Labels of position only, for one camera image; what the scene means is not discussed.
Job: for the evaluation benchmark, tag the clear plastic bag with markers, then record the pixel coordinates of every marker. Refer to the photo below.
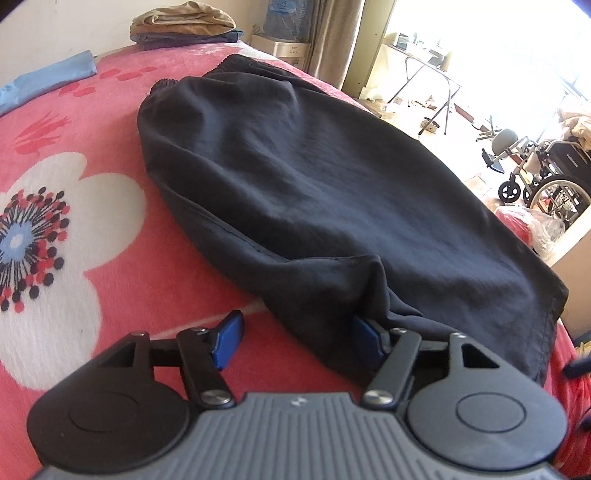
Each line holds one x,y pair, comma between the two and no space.
549,235

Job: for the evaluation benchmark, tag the beige curtain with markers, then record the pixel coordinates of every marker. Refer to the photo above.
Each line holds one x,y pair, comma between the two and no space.
346,41

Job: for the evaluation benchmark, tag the folded light blue shirt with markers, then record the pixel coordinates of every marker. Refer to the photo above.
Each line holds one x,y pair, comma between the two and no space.
46,78

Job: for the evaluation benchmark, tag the black wheelchair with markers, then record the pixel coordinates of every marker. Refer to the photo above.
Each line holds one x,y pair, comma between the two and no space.
563,170

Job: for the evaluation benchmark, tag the red bag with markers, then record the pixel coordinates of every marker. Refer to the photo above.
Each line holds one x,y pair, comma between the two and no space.
515,221

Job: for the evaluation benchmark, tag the folded blue jeans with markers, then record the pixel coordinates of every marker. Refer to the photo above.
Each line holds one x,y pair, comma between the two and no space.
194,39

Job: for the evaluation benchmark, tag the folded beige clothes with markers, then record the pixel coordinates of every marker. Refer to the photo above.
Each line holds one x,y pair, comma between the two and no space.
184,18

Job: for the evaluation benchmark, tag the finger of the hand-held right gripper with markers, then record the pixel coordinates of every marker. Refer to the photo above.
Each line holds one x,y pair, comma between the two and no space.
579,367

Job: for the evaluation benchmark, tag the red floral blanket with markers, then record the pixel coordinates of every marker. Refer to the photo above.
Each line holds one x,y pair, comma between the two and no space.
115,258

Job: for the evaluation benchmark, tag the white water dispenser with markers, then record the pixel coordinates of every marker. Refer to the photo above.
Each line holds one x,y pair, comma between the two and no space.
284,50

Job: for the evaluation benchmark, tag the grey commode chair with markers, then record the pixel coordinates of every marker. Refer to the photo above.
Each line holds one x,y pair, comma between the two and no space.
505,143

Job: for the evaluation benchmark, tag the folding table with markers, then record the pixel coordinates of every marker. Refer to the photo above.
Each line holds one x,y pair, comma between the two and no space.
429,67

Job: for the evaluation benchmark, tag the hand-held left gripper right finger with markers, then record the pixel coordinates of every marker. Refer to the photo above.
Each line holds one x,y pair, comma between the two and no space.
367,344

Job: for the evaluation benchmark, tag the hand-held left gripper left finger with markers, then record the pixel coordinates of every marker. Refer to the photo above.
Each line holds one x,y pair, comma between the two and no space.
228,339

